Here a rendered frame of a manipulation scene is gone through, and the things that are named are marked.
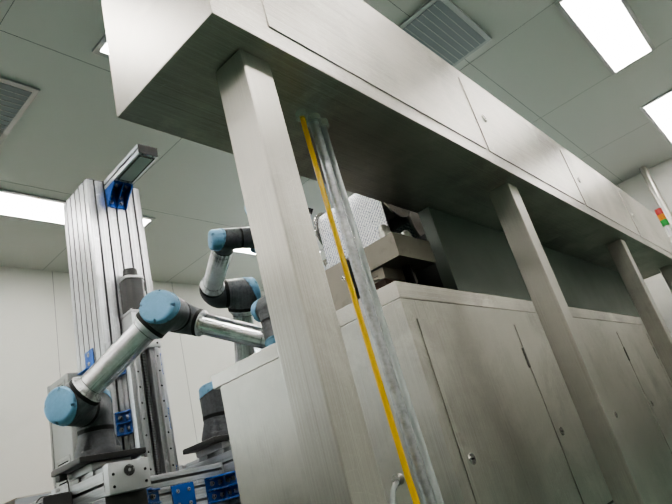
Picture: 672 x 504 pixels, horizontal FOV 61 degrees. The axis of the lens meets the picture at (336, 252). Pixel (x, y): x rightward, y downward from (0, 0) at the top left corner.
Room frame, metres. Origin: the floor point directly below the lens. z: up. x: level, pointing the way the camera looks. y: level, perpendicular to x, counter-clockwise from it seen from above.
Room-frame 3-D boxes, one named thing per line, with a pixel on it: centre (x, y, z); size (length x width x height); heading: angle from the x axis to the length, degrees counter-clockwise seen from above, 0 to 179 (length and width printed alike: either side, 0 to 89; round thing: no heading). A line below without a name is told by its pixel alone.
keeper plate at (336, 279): (1.32, 0.02, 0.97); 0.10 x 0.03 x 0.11; 53
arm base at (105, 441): (1.94, 0.95, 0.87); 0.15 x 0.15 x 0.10
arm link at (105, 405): (1.93, 0.95, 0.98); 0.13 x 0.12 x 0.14; 176
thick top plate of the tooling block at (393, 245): (1.40, -0.02, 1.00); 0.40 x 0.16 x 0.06; 53
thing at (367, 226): (1.52, -0.06, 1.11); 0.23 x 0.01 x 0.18; 53
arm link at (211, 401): (2.33, 0.63, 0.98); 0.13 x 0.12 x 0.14; 117
